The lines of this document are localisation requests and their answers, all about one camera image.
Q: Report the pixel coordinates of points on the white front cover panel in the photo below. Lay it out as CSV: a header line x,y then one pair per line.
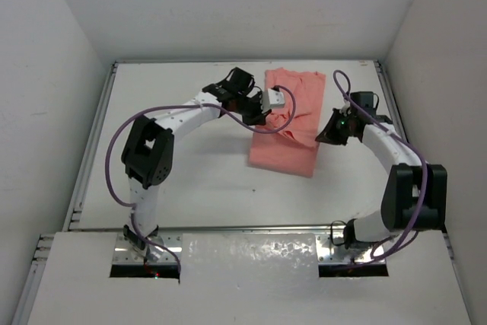
x,y
245,279

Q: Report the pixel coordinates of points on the salmon pink t-shirt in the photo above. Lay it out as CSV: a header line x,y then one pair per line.
x,y
294,149

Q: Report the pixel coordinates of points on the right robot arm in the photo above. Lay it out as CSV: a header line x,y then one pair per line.
x,y
414,198

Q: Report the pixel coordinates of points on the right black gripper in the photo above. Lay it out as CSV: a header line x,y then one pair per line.
x,y
328,135

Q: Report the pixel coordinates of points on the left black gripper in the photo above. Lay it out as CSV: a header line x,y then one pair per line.
x,y
255,113

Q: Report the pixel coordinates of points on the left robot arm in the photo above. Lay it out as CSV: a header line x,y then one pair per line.
x,y
148,152

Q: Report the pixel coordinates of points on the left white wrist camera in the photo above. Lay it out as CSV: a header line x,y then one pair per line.
x,y
272,99

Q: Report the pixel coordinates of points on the aluminium table frame rail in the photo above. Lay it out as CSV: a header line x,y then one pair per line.
x,y
212,189

